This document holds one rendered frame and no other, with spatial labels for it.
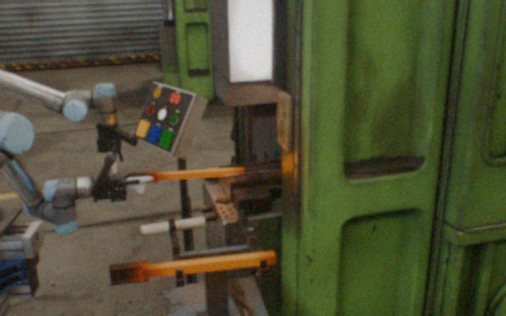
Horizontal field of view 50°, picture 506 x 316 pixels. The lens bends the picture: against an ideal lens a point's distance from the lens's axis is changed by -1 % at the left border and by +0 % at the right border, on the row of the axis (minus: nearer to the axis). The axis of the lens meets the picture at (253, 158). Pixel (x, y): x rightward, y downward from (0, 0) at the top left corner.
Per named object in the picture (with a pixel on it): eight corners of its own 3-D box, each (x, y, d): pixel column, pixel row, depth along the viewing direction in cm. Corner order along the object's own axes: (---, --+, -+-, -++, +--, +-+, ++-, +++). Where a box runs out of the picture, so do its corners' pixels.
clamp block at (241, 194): (239, 216, 184) (238, 199, 182) (233, 206, 192) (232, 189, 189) (272, 212, 187) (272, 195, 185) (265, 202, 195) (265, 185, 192)
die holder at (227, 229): (227, 331, 196) (223, 222, 180) (207, 276, 230) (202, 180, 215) (367, 304, 210) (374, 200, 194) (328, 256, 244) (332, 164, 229)
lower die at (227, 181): (230, 202, 195) (230, 180, 192) (218, 181, 213) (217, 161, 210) (337, 188, 205) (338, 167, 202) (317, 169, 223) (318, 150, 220)
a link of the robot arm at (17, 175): (-55, 120, 164) (26, 223, 196) (-34, 125, 158) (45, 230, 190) (-26, 97, 170) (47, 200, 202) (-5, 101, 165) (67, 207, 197)
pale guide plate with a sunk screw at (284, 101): (286, 151, 165) (286, 97, 159) (277, 142, 173) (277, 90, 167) (292, 151, 166) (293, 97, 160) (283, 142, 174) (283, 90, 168)
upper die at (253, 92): (227, 107, 182) (226, 79, 179) (215, 93, 200) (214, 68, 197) (341, 97, 193) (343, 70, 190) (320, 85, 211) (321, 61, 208)
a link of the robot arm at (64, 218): (62, 221, 196) (58, 194, 192) (83, 229, 190) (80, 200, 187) (44, 230, 190) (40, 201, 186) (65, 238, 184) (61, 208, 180)
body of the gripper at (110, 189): (127, 192, 195) (92, 196, 192) (125, 170, 192) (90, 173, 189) (128, 201, 188) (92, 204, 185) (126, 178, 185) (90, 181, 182)
